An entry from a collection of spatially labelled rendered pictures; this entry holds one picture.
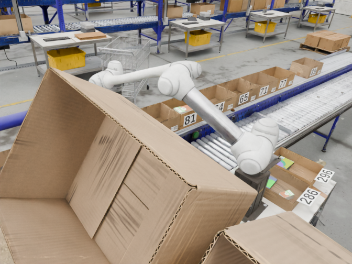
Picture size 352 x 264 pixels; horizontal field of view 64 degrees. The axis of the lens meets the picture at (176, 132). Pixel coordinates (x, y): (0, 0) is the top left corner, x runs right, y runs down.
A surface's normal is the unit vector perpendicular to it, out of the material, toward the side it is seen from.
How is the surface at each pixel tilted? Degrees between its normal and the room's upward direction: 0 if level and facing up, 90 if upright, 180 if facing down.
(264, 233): 28
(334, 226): 0
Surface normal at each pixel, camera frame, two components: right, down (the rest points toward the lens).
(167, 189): -0.59, -0.18
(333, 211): 0.07, -0.84
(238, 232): 0.40, -0.89
